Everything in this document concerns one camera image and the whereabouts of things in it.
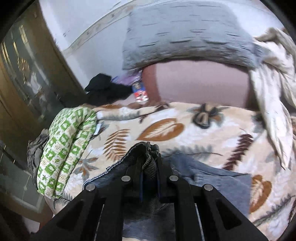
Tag grey quilted pillow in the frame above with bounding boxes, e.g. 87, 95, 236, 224
122, 2, 266, 71

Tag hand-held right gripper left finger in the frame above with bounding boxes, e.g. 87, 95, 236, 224
30, 145, 145, 241

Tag colourful small packet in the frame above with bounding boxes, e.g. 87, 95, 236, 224
132, 80, 149, 103

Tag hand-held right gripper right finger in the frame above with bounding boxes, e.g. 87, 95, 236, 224
157, 153, 269, 241

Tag grey crumpled cloth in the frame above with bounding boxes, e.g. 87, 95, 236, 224
27, 128, 50, 183

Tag black cloth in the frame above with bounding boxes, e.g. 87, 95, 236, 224
85, 73, 134, 105

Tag pink brown bolster cushion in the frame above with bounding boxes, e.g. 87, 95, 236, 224
141, 59, 257, 108

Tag cream crumpled sheet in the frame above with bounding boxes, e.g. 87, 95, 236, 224
248, 27, 296, 171

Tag grey denim pants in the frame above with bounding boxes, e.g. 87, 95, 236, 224
83, 141, 252, 241

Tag wooden door with glass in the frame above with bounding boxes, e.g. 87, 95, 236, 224
0, 0, 86, 220

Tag purple plastic bag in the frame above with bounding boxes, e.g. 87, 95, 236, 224
111, 71, 142, 85

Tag green patterned quilt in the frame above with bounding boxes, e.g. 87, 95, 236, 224
37, 107, 97, 199

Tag leaf print blanket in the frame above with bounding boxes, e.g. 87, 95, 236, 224
53, 102, 296, 234

